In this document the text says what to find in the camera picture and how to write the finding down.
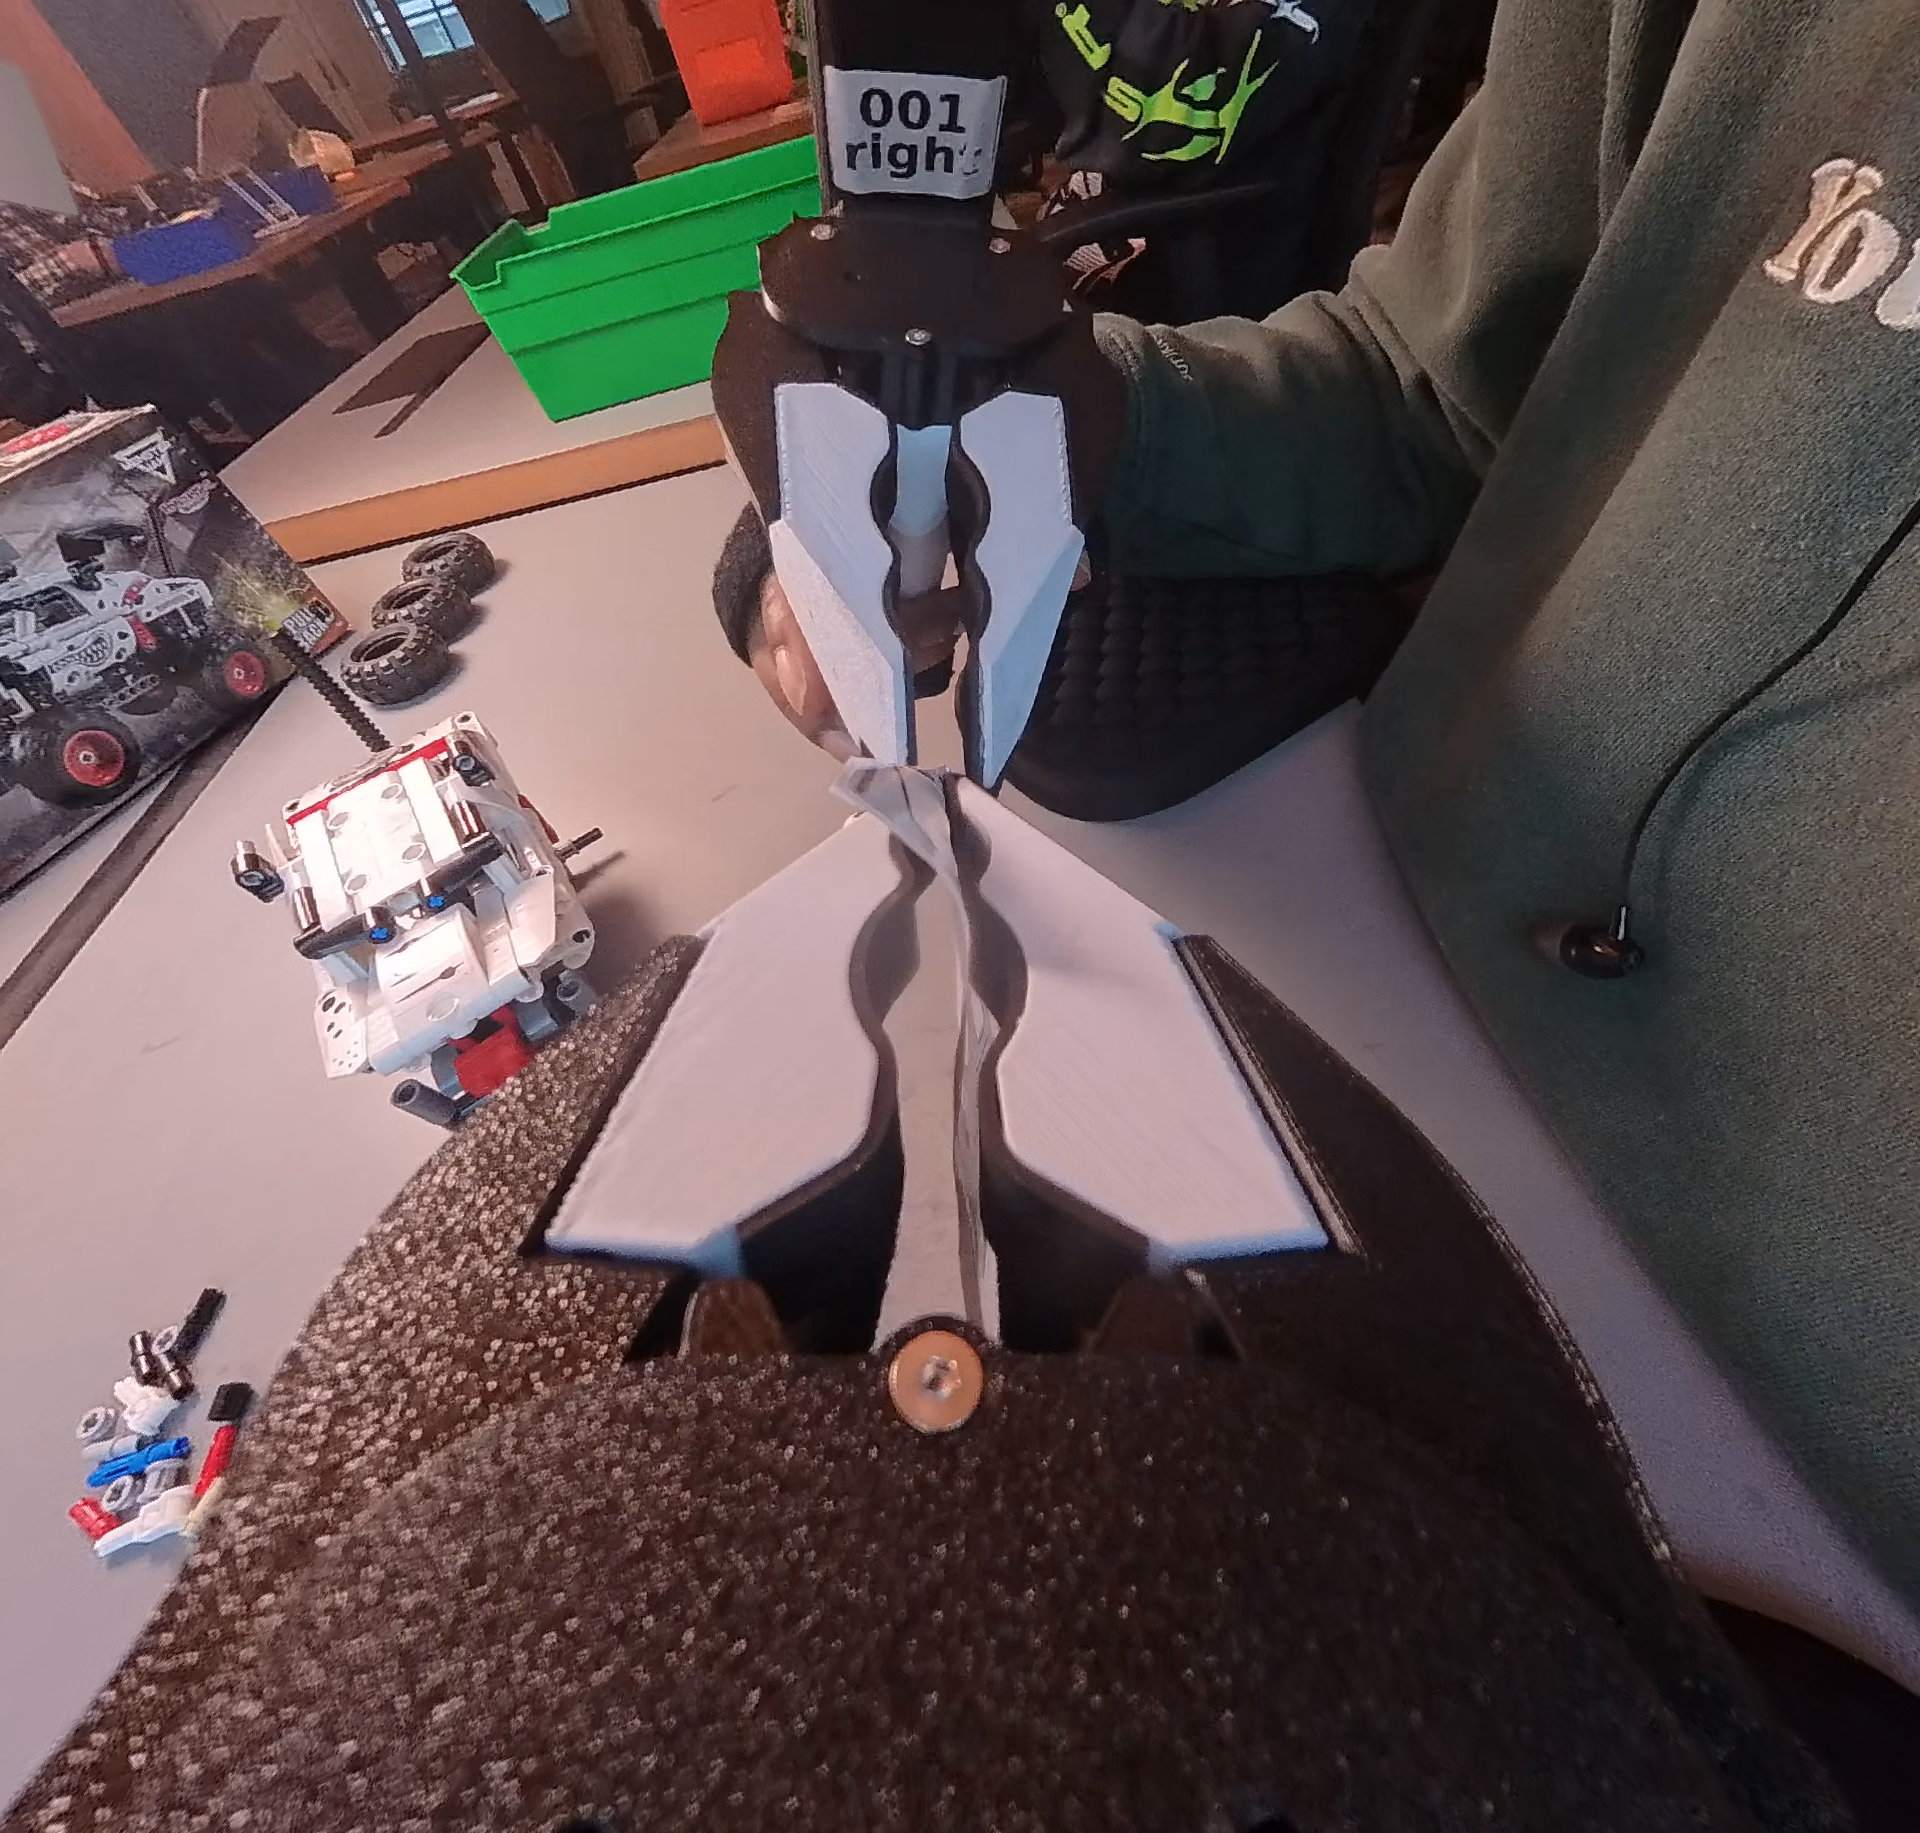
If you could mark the white toy brick truck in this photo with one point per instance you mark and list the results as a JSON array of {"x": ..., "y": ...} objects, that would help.
[{"x": 405, "y": 874}]

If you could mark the person's right hand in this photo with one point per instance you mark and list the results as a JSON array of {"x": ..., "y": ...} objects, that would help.
[{"x": 795, "y": 664}]

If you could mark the toy truck set box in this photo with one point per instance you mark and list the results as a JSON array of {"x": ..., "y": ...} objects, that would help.
[{"x": 120, "y": 589}]

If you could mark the pile of small brick pieces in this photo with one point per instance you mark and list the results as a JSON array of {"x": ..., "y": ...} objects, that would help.
[{"x": 150, "y": 1414}]

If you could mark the orange plastic container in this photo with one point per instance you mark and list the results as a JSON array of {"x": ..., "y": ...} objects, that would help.
[{"x": 727, "y": 49}]

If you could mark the green plastic bin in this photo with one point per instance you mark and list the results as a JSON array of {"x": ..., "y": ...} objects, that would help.
[{"x": 631, "y": 303}]

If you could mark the black jacket green print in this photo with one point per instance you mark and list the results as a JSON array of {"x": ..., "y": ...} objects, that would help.
[{"x": 1185, "y": 109}]

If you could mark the small blue bin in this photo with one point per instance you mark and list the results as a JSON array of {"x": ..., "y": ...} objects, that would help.
[{"x": 180, "y": 251}]

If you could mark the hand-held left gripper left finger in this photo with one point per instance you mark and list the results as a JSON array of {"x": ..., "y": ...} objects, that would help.
[{"x": 736, "y": 1098}]

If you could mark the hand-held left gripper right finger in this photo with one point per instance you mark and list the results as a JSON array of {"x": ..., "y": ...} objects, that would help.
[{"x": 1141, "y": 1084}]

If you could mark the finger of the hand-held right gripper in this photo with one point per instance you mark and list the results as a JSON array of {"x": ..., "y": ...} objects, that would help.
[
  {"x": 832, "y": 544},
  {"x": 1035, "y": 573}
]

